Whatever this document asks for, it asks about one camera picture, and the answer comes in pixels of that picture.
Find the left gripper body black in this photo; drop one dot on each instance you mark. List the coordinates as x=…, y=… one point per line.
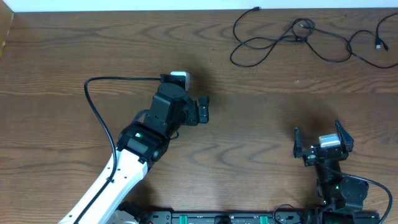
x=193, y=117

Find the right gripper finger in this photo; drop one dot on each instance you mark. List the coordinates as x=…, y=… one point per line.
x=347, y=142
x=298, y=149

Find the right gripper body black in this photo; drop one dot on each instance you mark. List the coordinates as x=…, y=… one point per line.
x=311, y=160

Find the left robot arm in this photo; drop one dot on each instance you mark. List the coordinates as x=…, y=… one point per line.
x=139, y=146

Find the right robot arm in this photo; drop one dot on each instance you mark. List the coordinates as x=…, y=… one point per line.
x=343, y=196

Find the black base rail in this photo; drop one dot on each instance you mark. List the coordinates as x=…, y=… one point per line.
x=128, y=212

